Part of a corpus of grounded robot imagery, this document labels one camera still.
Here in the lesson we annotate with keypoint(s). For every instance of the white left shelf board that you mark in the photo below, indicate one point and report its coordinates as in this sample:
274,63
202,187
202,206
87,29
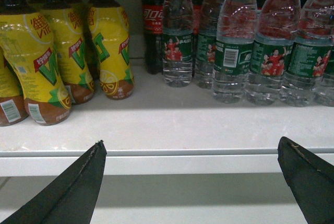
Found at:
165,130

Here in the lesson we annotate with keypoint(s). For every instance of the water bottle barcode label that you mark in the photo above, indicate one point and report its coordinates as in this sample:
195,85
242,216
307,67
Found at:
234,45

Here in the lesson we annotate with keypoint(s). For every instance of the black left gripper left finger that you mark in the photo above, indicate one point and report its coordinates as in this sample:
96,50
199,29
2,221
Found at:
71,197

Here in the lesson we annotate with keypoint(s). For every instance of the yellow lemon tea bottle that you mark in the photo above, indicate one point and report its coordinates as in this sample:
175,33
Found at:
27,41
70,48
12,101
109,26

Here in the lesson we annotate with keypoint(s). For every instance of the water bottle green label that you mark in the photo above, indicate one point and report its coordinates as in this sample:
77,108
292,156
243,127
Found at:
177,42
206,44
310,54

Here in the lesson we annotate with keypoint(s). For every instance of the water bottle white cap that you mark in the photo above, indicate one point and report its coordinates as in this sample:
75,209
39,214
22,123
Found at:
275,34

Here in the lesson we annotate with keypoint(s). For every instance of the cola bottle left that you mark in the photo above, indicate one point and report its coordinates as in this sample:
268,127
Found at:
152,26

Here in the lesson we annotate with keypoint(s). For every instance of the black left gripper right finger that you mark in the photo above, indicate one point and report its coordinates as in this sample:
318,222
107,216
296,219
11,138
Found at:
310,179

